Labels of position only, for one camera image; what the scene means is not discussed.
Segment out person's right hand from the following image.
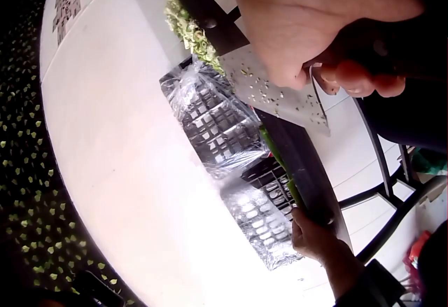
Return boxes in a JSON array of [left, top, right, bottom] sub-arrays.
[[231, 0, 426, 98]]

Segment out person's left hand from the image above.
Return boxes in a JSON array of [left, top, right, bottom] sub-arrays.
[[290, 208, 365, 280]]

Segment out person's right thumb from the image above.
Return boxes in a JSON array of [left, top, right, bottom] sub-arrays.
[[261, 46, 313, 90]]

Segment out person's right fingers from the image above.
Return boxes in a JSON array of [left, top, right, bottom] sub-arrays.
[[319, 58, 407, 98]]

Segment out person's left fingers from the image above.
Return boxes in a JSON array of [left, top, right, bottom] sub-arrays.
[[291, 208, 315, 248]]

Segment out black-handled cleaver knife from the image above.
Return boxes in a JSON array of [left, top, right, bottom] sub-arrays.
[[219, 16, 448, 138]]

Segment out green onion stalks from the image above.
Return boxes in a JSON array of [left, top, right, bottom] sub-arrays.
[[258, 127, 309, 217]]

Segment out dark cutting board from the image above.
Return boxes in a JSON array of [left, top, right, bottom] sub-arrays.
[[153, 0, 353, 253]]

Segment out person's body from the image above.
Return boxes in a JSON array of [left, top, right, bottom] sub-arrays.
[[362, 74, 448, 155]]

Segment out clear plastic bag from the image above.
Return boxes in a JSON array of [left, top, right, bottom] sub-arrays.
[[168, 55, 305, 272]]

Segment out black plastic crate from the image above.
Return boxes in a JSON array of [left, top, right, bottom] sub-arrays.
[[159, 63, 305, 271]]

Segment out green bag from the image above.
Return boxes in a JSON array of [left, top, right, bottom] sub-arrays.
[[412, 147, 448, 177]]

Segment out pile of chopped green onion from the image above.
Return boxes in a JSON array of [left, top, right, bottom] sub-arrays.
[[163, 0, 226, 75]]

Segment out red packet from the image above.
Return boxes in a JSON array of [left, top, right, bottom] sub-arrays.
[[402, 229, 435, 288]]

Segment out dark leaf-patterned cloth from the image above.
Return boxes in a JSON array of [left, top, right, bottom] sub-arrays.
[[0, 0, 135, 307]]

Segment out black metal frame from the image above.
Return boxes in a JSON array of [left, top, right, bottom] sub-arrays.
[[194, 0, 426, 264]]

